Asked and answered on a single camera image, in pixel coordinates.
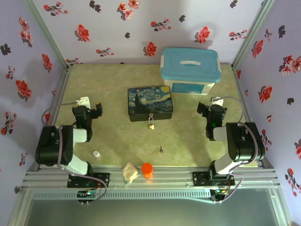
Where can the small brass padlock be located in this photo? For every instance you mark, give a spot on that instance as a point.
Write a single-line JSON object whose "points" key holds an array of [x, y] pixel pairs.
{"points": [[151, 127]]}

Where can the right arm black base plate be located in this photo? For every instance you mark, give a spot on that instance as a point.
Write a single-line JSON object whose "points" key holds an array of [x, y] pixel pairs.
{"points": [[200, 179]]}

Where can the starry night tin box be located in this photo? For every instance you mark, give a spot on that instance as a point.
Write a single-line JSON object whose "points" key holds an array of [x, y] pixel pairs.
{"points": [[150, 101]]}

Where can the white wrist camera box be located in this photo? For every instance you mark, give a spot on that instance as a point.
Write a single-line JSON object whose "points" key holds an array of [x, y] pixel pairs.
{"points": [[216, 101], [84, 101]]}

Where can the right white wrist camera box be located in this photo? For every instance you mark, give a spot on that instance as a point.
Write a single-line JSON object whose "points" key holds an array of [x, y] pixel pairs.
{"points": [[216, 101]]}

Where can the blue lid plastic storage box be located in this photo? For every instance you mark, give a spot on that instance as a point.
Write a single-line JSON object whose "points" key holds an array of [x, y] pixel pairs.
{"points": [[188, 70]]}

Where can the aluminium table side rail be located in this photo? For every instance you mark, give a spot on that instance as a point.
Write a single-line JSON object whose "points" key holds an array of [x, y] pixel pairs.
{"points": [[61, 89], [243, 94]]}

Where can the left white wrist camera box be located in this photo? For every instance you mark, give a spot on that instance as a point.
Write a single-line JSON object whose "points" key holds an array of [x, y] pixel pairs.
{"points": [[84, 101]]}

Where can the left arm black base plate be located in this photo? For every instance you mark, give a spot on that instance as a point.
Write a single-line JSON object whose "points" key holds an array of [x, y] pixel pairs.
{"points": [[104, 180]]}

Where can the beige sponge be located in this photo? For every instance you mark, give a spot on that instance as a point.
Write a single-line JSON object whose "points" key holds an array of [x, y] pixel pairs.
{"points": [[129, 171]]}

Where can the grey metal frame post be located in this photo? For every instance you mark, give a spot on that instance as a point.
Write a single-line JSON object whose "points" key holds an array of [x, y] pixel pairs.
{"points": [[254, 33], [47, 35]]}

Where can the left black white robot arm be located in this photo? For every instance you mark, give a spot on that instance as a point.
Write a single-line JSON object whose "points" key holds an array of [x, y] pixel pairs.
{"points": [[54, 146]]}

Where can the aluminium table edge rails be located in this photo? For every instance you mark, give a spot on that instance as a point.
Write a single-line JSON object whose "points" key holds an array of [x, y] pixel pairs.
{"points": [[169, 182]]}

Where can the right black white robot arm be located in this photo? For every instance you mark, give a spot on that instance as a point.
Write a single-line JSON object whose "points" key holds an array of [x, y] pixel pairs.
{"points": [[244, 141]]}

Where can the small dark key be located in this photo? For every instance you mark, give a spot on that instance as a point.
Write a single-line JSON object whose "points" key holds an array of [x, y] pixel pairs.
{"points": [[161, 149]]}

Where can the orange plastic cup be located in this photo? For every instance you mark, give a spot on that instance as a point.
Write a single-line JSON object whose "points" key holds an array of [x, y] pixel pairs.
{"points": [[147, 169]]}

